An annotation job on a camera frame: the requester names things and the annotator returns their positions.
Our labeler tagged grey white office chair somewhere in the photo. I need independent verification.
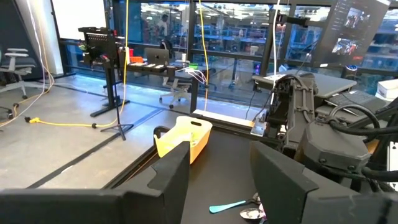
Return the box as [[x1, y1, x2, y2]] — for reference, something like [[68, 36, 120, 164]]
[[0, 47, 48, 101]]

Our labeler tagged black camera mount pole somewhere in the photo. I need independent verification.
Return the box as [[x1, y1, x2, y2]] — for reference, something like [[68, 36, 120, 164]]
[[267, 8, 312, 77]]

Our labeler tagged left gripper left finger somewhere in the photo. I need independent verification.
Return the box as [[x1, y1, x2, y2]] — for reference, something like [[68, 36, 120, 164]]
[[0, 141, 192, 224]]

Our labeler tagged silver mounting bracket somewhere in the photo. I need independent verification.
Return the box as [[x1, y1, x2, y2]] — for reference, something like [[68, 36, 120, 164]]
[[249, 112, 269, 138]]

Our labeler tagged black monitor with camera feeds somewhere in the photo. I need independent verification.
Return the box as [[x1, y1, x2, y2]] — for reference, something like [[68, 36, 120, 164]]
[[312, 0, 392, 68]]

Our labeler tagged yellow plastic bin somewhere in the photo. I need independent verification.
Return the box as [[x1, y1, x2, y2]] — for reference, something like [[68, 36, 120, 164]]
[[153, 115, 214, 165]]

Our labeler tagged black perforated panel stand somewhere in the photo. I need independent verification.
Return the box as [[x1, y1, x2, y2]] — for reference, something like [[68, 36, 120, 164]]
[[76, 26, 131, 118]]

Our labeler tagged white cable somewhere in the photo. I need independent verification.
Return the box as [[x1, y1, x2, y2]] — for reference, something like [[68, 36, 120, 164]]
[[272, 0, 278, 94]]

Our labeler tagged dark open laptop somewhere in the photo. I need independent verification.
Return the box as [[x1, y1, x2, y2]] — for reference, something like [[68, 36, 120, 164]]
[[324, 89, 389, 116]]

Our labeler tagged silver spoon orange handle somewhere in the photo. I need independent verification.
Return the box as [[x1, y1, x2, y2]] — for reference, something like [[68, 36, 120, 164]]
[[238, 207, 266, 222]]

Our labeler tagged white box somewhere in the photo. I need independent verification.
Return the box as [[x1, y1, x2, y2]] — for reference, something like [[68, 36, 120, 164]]
[[375, 78, 398, 101]]

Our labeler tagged black desk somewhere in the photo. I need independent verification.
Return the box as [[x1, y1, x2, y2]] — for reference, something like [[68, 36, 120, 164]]
[[126, 60, 200, 114]]

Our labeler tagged grey laptop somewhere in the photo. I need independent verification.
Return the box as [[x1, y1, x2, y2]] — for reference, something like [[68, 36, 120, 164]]
[[144, 47, 171, 67], [251, 68, 358, 100]]

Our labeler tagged yellow extension cable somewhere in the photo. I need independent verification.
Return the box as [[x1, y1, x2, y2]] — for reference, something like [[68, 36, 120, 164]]
[[24, 0, 130, 129]]

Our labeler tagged person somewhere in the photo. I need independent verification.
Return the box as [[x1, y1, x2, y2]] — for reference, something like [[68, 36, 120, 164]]
[[156, 13, 171, 39]]

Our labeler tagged black spoon teal handle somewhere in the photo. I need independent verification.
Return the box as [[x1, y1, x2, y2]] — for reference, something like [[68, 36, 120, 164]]
[[208, 192, 261, 215]]

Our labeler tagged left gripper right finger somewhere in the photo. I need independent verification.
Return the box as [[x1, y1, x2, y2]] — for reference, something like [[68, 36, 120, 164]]
[[249, 141, 398, 224]]

